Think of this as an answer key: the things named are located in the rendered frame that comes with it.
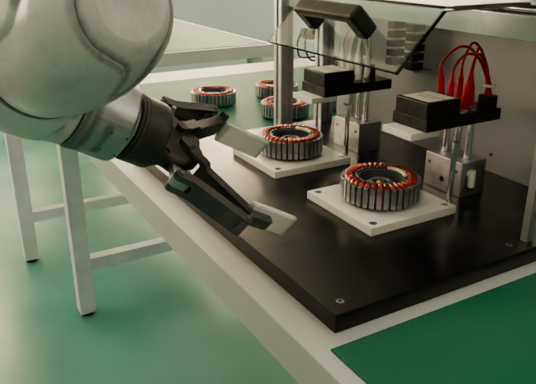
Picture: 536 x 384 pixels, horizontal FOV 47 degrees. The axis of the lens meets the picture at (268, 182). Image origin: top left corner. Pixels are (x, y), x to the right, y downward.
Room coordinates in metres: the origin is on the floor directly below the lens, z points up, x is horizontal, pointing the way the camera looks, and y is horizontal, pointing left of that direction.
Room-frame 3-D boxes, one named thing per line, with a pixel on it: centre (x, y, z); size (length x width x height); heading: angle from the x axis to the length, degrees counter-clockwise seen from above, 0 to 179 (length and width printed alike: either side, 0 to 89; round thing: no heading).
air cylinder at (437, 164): (0.88, -0.29, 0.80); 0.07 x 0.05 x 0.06; 30
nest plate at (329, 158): (1.02, -0.04, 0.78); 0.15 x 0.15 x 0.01; 30
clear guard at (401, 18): (0.75, -0.20, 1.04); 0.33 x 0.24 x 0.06; 120
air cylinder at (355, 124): (1.09, -0.16, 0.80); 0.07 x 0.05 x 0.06; 30
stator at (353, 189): (0.81, -0.16, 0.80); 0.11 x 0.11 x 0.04
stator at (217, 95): (1.51, 0.14, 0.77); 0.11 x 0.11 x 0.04
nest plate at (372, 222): (0.81, -0.16, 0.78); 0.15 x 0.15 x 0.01; 30
